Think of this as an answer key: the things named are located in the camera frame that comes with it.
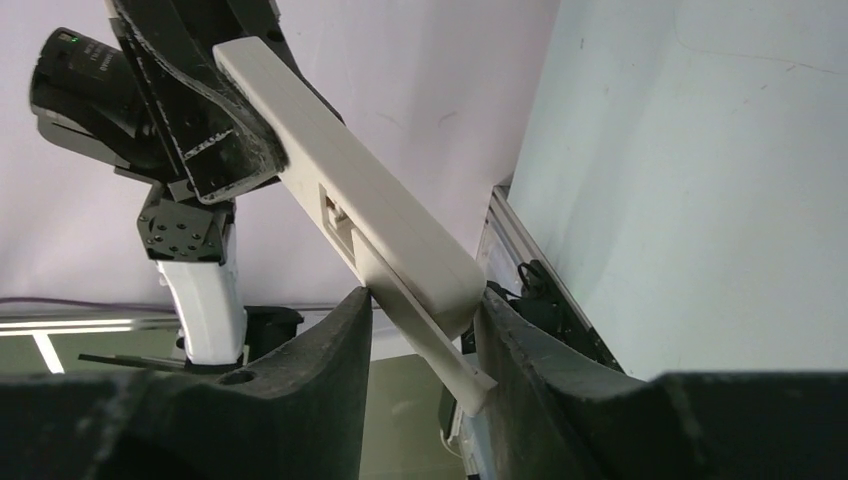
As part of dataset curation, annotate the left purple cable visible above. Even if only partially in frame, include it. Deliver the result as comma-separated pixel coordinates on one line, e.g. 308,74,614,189
0,296,174,316

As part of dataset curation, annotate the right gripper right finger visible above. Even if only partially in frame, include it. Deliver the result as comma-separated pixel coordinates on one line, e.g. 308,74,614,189
475,291,847,479

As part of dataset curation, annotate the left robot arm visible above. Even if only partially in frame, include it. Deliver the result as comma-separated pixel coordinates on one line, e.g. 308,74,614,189
29,1,298,369

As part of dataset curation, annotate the white battery cover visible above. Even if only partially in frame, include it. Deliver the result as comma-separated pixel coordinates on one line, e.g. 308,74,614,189
351,228,497,416

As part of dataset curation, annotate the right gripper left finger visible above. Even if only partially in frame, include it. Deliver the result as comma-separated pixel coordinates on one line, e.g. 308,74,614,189
1,287,373,479

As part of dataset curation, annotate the aluminium frame rail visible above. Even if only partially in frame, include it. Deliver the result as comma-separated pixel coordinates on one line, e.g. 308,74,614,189
476,185,623,372

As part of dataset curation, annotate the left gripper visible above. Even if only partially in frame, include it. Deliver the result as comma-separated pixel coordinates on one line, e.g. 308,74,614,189
107,1,313,204

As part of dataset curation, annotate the white remote control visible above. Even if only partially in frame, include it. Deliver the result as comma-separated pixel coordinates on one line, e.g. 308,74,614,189
213,37,486,340

